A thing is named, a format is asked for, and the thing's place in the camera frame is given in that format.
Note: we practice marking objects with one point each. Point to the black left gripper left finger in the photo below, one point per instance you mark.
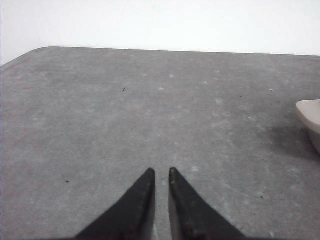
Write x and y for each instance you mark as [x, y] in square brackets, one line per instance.
[131, 217]

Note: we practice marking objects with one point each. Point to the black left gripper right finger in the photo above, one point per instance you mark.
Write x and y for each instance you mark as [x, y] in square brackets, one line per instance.
[191, 218]

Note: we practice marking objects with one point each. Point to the stainless steel steamer pot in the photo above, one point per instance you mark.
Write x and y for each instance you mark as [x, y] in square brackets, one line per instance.
[308, 111]

